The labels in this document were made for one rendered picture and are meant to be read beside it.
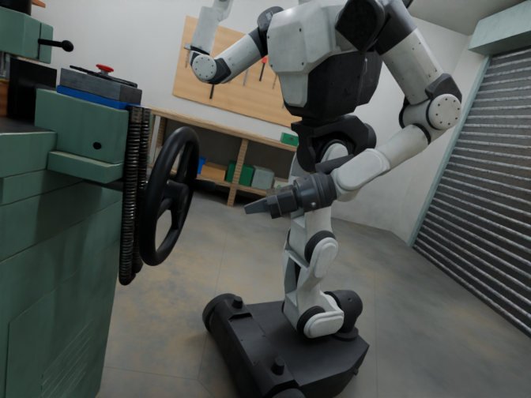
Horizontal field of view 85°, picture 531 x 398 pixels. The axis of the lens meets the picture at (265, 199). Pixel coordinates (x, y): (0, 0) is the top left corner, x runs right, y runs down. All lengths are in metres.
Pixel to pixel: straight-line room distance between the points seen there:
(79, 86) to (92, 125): 0.06
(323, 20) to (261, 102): 3.08
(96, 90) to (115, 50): 3.66
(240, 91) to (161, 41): 1.07
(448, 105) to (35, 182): 0.81
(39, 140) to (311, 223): 0.79
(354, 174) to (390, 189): 3.83
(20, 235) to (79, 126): 0.19
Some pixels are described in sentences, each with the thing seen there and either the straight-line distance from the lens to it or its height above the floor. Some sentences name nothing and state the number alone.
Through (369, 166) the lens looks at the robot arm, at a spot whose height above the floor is 0.97.
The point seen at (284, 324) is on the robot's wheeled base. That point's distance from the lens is 1.45.
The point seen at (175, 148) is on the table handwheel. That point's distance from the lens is 0.52.
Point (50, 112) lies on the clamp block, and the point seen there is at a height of 0.93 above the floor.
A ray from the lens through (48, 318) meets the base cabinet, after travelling 0.76.
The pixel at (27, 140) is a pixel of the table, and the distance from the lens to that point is 0.54.
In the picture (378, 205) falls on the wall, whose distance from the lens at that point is 4.50.
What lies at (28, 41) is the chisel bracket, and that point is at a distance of 0.71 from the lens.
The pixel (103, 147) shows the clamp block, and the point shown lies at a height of 0.89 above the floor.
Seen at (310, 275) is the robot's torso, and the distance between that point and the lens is 1.10.
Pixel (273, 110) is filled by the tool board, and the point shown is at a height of 1.20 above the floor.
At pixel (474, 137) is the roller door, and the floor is 1.46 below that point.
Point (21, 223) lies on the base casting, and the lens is 0.58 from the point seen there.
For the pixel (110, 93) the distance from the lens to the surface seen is 0.56.
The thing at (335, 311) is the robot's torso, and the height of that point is 0.34.
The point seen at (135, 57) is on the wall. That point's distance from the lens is 4.14.
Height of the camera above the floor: 1.00
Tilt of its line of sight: 14 degrees down
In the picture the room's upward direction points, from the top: 15 degrees clockwise
